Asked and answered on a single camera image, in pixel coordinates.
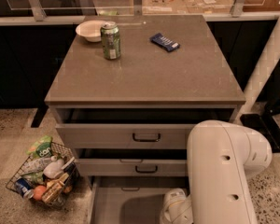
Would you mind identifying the grey top drawer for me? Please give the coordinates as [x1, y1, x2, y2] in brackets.
[57, 108, 233, 149]

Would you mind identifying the green chip bag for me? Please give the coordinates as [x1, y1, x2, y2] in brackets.
[26, 135, 52, 159]

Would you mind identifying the clear water bottle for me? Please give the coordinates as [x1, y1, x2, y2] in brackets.
[22, 156, 52, 174]

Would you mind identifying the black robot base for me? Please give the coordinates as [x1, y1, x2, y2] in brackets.
[240, 97, 280, 153]

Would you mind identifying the left cardboard box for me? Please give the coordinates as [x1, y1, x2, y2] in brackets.
[142, 0, 188, 14]

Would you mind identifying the orange fruit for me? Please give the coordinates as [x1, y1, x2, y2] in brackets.
[33, 185, 47, 201]

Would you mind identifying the grey drawer cabinet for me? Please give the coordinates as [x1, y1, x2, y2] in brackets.
[44, 14, 247, 224]

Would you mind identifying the grey bottom drawer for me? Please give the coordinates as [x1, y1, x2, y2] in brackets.
[89, 176, 189, 224]

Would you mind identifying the white bowl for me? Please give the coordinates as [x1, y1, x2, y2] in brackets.
[76, 21, 105, 42]

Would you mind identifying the black wire basket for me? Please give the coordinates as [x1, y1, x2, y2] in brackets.
[6, 141, 79, 208]

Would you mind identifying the white plastic bottle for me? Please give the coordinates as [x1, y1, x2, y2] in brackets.
[43, 156, 64, 179]

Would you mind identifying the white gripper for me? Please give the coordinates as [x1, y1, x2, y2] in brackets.
[160, 189, 187, 224]

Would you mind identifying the blue soda can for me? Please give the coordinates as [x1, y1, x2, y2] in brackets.
[14, 178, 34, 199]

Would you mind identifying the brown snack box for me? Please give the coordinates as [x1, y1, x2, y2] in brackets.
[42, 173, 69, 203]

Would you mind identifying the metal railing frame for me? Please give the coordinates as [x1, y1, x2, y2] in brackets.
[0, 0, 280, 24]

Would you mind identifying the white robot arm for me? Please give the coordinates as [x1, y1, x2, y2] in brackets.
[160, 120, 272, 224]

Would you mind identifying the grey drawer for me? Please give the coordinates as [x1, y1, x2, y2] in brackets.
[57, 108, 233, 149]
[89, 176, 189, 224]
[76, 148, 188, 176]

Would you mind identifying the dark blue snack packet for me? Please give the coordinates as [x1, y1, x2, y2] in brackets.
[149, 33, 180, 52]

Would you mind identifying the grey middle drawer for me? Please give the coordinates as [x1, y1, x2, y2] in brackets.
[76, 148, 188, 176]

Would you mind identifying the green soda can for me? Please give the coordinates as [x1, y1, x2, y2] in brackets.
[100, 21, 120, 60]

